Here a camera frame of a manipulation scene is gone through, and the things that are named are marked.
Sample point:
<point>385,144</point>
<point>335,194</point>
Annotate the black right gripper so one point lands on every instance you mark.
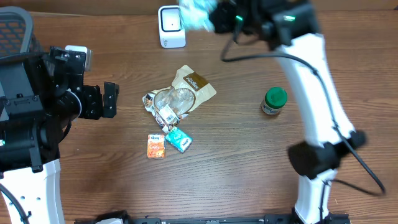
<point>221,15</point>

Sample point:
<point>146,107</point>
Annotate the orange tissue pack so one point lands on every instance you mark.
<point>156,146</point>

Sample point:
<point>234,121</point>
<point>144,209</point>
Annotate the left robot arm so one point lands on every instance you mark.
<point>42,93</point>

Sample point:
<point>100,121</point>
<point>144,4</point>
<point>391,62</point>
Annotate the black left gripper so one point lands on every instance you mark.
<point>113,91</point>

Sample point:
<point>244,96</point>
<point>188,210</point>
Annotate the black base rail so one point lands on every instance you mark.
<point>123,217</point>

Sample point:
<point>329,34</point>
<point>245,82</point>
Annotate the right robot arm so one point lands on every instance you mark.
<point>293,35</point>

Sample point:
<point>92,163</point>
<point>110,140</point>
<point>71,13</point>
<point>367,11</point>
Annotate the grey plastic shopping basket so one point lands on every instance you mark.
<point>17,32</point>

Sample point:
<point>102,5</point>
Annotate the white barcode scanner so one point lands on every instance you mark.
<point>171,31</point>

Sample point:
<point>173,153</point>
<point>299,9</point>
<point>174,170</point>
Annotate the teal tissue pack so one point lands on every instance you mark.
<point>178,139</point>

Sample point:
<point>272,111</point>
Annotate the beige brown snack pouch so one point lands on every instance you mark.
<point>170,105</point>

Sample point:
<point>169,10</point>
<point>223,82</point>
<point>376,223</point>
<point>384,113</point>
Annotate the green lid jar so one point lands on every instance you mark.
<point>274,100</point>

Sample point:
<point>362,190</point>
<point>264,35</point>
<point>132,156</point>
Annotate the light green tissue pack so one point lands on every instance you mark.
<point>195,14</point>

